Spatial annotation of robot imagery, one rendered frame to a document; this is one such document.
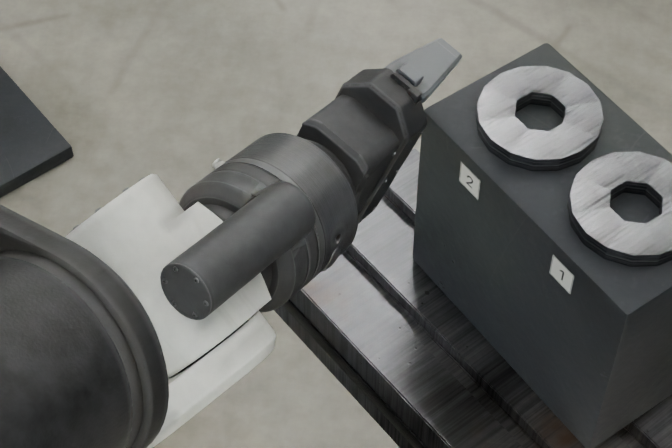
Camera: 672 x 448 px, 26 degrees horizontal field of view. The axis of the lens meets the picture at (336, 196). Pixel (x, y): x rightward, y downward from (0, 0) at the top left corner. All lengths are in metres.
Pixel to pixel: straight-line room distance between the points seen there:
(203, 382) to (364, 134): 0.20
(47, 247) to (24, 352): 0.05
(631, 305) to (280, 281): 0.25
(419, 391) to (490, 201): 0.18
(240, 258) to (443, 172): 0.34
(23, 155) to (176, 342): 1.78
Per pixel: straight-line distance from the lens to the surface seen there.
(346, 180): 0.87
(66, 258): 0.53
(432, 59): 0.95
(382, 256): 1.20
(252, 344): 0.80
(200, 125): 2.60
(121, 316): 0.52
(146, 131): 2.60
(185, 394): 0.79
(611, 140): 1.05
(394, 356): 1.15
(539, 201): 1.01
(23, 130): 2.60
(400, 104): 0.90
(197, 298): 0.76
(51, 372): 0.50
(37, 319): 0.51
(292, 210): 0.80
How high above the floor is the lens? 1.96
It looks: 52 degrees down
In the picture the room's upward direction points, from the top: straight up
